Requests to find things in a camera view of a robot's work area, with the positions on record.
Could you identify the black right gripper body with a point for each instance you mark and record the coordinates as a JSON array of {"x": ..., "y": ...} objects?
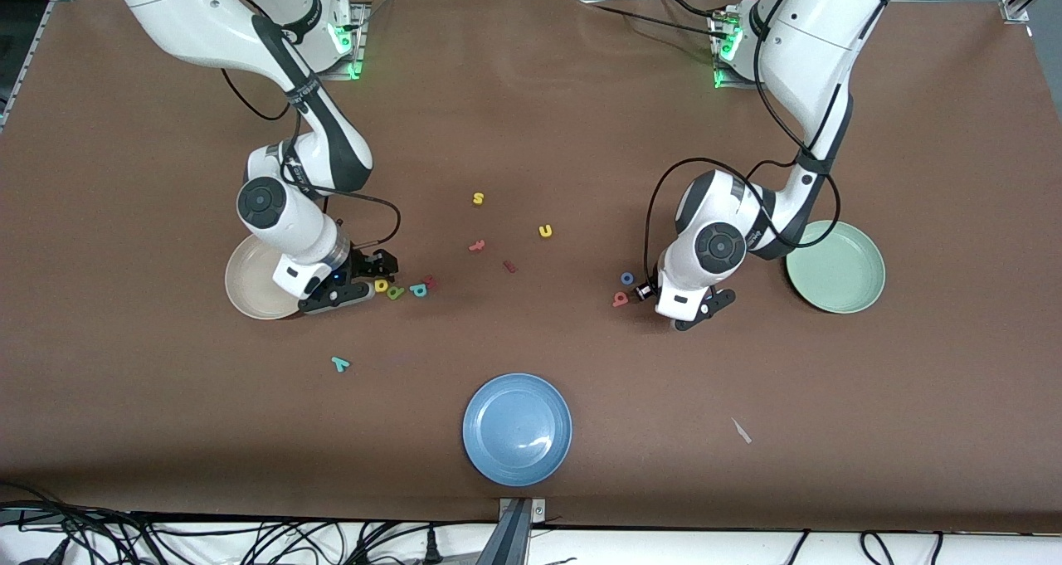
[{"x": 366, "y": 263}]

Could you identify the teal letter Y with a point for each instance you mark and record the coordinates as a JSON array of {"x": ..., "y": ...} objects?
[{"x": 340, "y": 364}]

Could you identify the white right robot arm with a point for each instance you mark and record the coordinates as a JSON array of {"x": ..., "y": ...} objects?
[{"x": 265, "y": 208}]

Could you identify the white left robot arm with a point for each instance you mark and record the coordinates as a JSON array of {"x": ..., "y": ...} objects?
[{"x": 718, "y": 245}]

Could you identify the teal letter P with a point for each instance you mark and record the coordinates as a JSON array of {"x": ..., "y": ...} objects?
[{"x": 419, "y": 290}]

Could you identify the beige brown plate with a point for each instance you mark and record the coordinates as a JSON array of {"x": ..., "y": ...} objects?
[{"x": 249, "y": 287}]

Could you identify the white paper scrap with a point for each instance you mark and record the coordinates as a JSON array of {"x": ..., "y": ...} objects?
[{"x": 741, "y": 431}]

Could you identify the blue plate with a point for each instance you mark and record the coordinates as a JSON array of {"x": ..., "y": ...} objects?
[{"x": 517, "y": 430}]

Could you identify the light green plate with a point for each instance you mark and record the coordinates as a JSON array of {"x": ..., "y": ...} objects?
[{"x": 838, "y": 275}]

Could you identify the brown table cover sheet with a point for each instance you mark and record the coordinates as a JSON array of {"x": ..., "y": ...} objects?
[{"x": 531, "y": 117}]

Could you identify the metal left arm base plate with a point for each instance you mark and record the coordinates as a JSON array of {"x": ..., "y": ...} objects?
[{"x": 722, "y": 84}]

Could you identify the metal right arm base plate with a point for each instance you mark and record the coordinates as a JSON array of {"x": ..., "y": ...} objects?
[{"x": 358, "y": 42}]

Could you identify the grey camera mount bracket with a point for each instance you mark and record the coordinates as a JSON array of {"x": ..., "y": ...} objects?
[{"x": 514, "y": 532}]

